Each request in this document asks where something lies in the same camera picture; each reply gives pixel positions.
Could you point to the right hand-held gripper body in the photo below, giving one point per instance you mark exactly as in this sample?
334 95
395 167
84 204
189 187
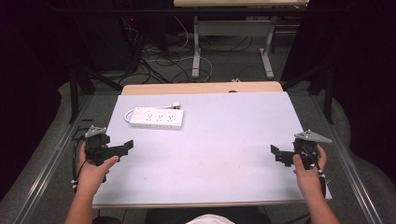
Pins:
306 149

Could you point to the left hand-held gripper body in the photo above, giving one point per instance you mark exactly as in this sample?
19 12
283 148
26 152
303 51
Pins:
95 146

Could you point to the person's left hand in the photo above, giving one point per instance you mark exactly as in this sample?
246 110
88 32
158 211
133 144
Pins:
91 175

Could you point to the person's right hand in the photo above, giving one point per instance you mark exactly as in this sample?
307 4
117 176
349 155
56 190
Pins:
308 180

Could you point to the white power strip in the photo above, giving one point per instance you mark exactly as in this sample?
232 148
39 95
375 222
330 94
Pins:
157 118

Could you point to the black metal stand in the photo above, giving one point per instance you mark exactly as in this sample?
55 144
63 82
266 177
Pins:
74 93
328 93

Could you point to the white table mat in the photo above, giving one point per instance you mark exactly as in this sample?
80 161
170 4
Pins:
211 149

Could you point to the person's dark pants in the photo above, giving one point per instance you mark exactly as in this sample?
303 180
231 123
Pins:
168 216

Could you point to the dark curtain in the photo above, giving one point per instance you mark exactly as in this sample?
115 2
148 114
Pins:
364 71
28 77

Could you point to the person's white shirt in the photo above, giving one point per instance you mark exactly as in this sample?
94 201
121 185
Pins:
210 219

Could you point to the black equipment rack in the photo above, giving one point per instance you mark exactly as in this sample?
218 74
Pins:
106 40

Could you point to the white-legged desk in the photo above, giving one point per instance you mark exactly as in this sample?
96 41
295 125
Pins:
233 29

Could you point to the black horizontal bar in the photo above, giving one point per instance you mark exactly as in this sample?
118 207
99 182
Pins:
124 10

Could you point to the aluminium rail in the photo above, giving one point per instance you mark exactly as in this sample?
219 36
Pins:
46 168
351 174

